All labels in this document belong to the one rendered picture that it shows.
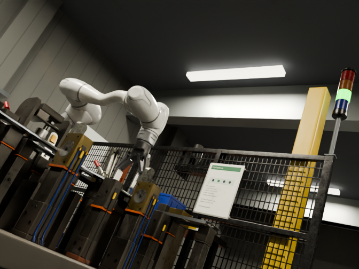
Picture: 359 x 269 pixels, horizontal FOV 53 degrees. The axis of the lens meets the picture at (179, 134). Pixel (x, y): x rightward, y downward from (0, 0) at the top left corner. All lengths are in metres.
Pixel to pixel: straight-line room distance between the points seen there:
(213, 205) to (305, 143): 0.58
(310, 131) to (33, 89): 3.25
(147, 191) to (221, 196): 0.68
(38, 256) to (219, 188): 1.51
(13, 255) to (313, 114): 1.74
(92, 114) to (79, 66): 2.73
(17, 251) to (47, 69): 4.06
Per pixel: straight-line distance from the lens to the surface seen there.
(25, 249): 0.56
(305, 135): 1.99
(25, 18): 4.34
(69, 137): 1.21
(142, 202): 1.35
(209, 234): 1.41
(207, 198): 2.00
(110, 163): 1.73
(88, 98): 1.91
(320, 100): 2.10
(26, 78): 4.40
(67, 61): 4.71
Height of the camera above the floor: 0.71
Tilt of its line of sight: 23 degrees up
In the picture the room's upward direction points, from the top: 23 degrees clockwise
